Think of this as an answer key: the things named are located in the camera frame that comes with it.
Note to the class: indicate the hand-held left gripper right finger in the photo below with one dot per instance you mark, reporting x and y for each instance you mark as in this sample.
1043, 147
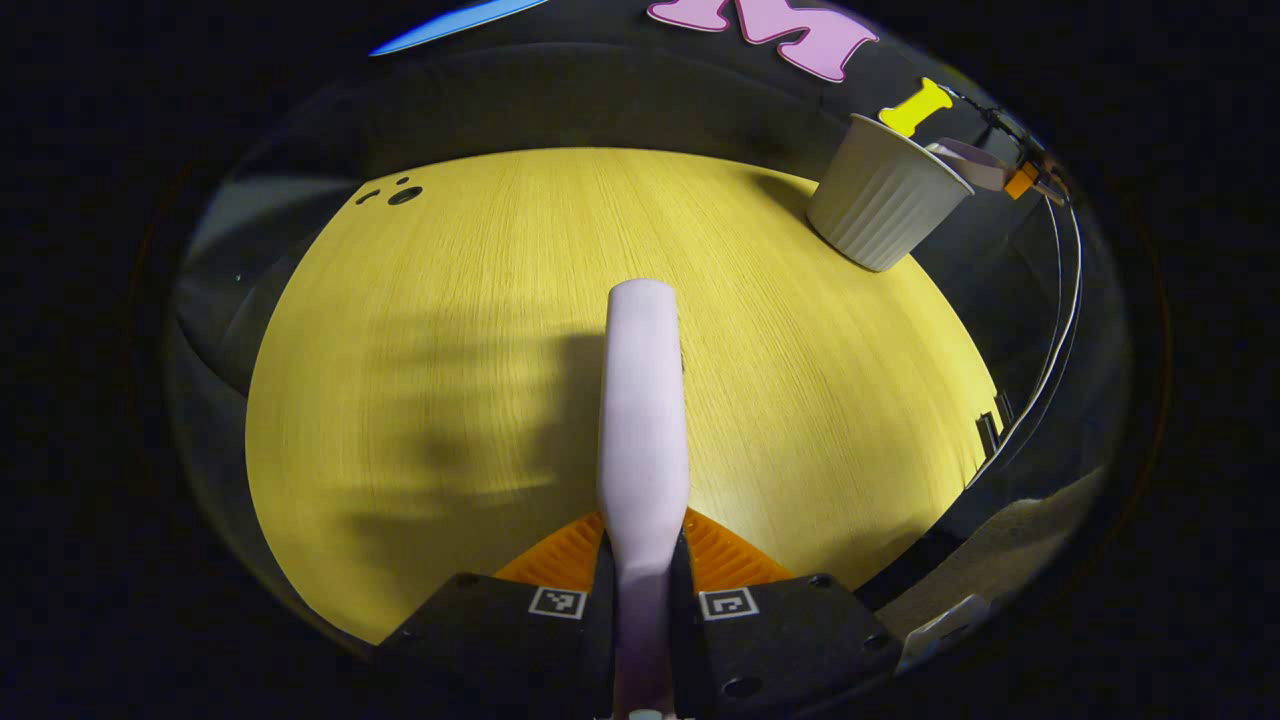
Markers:
790, 650

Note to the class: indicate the white ribbed garbage bin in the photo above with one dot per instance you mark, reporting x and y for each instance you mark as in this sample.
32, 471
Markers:
880, 200

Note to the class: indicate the wooden desktop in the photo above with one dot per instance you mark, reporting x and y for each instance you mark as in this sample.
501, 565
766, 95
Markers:
400, 350

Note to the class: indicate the small white object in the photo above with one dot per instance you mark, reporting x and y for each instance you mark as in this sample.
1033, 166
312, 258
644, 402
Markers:
940, 630

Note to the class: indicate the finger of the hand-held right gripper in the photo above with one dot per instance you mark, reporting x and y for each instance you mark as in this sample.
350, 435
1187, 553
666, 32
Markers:
1022, 180

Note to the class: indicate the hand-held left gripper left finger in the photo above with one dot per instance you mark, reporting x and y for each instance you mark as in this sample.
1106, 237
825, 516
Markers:
500, 650

